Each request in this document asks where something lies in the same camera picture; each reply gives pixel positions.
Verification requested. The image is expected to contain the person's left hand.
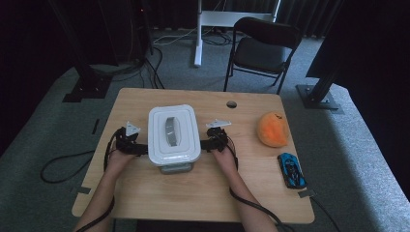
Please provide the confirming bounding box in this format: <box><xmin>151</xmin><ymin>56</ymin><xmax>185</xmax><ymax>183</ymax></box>
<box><xmin>105</xmin><ymin>149</ymin><xmax>135</xmax><ymax>177</ymax></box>

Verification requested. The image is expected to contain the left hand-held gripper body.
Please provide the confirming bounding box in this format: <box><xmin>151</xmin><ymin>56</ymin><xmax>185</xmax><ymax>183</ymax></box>
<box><xmin>114</xmin><ymin>121</ymin><xmax>141</xmax><ymax>157</ymax></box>

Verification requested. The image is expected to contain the person's right hand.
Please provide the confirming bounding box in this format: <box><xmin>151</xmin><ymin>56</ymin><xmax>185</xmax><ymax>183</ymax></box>
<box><xmin>212</xmin><ymin>146</ymin><xmax>239</xmax><ymax>177</ymax></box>

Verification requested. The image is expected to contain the clear storage box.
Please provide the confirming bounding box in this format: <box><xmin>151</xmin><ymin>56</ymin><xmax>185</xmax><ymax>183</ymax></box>
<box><xmin>160</xmin><ymin>161</ymin><xmax>194</xmax><ymax>175</ymax></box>

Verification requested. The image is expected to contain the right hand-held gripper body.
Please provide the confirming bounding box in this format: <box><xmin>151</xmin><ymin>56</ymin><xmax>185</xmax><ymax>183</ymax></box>
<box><xmin>205</xmin><ymin>119</ymin><xmax>232</xmax><ymax>153</ymax></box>

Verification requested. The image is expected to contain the white storage box lid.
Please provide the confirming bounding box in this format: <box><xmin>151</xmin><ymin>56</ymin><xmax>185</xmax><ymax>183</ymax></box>
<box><xmin>147</xmin><ymin>103</ymin><xmax>202</xmax><ymax>167</ymax></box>

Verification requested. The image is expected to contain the white floor cable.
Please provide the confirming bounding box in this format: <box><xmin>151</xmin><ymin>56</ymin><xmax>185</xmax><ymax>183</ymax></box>
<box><xmin>152</xmin><ymin>26</ymin><xmax>198</xmax><ymax>46</ymax></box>

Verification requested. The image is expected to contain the white desk frame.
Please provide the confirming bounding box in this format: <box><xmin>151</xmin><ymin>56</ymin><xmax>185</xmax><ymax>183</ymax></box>
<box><xmin>193</xmin><ymin>0</ymin><xmax>282</xmax><ymax>68</ymax></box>

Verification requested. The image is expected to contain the bundle of black floor cables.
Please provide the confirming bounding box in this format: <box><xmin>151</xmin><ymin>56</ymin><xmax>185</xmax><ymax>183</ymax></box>
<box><xmin>90</xmin><ymin>30</ymin><xmax>166</xmax><ymax>90</ymax></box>

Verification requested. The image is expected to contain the thin black floor cable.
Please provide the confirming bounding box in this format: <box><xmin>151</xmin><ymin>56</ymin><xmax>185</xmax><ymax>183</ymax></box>
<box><xmin>309</xmin><ymin>195</ymin><xmax>342</xmax><ymax>232</ymax></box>

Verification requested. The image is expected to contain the black looped floor cable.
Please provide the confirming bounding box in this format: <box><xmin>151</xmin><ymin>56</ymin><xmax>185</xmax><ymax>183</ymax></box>
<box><xmin>40</xmin><ymin>149</ymin><xmax>97</xmax><ymax>185</ymax></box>

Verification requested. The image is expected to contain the orange plush toy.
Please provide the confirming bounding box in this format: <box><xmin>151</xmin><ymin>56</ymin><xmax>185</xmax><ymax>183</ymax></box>
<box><xmin>256</xmin><ymin>110</ymin><xmax>290</xmax><ymax>149</ymax></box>

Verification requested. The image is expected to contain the black metal stand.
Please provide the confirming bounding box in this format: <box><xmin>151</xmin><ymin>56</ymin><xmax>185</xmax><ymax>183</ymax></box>
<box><xmin>47</xmin><ymin>0</ymin><xmax>113</xmax><ymax>103</ymax></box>
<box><xmin>295</xmin><ymin>0</ymin><xmax>344</xmax><ymax>111</ymax></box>

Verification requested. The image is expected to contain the black folding chair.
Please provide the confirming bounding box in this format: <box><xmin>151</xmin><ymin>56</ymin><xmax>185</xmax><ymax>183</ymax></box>
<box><xmin>223</xmin><ymin>16</ymin><xmax>303</xmax><ymax>96</ymax></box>

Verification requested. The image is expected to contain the blue toy car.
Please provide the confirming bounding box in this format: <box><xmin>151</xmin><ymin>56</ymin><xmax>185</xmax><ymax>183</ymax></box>
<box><xmin>277</xmin><ymin>152</ymin><xmax>308</xmax><ymax>189</ymax></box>

